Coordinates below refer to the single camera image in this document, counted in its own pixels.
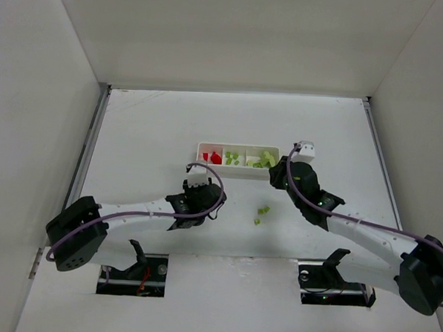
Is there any red round lego piece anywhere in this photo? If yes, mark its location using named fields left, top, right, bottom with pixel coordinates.
left=210, top=152, right=223, bottom=164

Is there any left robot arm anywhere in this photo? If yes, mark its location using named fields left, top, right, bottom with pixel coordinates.
left=46, top=180, right=226, bottom=272

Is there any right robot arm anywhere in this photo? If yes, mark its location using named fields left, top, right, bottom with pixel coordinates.
left=269, top=156, right=443, bottom=316

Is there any white three-compartment tray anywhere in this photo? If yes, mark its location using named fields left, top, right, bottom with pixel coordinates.
left=196, top=142, right=280, bottom=180

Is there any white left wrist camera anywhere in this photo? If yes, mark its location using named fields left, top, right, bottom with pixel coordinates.
left=186, top=163, right=209, bottom=189

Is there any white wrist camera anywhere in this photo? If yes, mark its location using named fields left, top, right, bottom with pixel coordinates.
left=186, top=163, right=209, bottom=189
left=292, top=140, right=316, bottom=164

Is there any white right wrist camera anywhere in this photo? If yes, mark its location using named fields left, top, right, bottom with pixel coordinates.
left=292, top=140, right=316, bottom=164

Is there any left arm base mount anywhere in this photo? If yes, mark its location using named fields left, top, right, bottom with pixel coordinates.
left=95, top=239, right=169, bottom=298

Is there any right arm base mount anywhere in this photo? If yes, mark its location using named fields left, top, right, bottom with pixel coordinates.
left=298, top=249, right=377, bottom=308

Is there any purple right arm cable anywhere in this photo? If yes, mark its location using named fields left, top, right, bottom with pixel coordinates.
left=278, top=142, right=443, bottom=308

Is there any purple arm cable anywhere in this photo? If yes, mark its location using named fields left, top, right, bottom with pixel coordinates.
left=45, top=155, right=227, bottom=271
left=278, top=142, right=443, bottom=308

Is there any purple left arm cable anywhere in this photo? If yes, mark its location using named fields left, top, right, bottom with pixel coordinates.
left=45, top=155, right=227, bottom=271

